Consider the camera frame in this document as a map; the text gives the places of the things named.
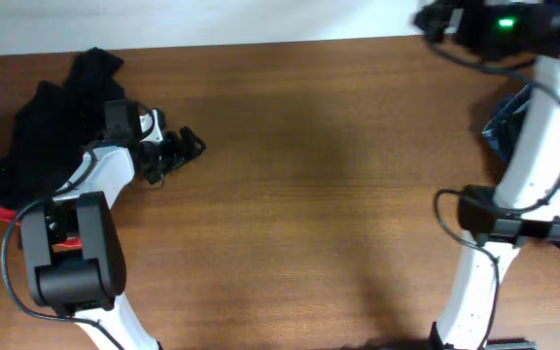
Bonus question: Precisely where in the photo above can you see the black garment pile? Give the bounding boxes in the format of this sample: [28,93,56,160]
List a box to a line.
[0,48,125,210]

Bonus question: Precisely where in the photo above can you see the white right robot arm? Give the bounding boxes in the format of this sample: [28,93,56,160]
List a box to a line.
[414,1,560,349]

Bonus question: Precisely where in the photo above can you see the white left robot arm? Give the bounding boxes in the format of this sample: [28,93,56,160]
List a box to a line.
[17,99,207,349]

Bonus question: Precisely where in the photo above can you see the blue denim jeans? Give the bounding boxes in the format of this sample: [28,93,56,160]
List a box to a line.
[481,86,533,164]

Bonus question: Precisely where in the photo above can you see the red and grey garment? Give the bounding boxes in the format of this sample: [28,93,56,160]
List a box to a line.
[0,206,82,248]

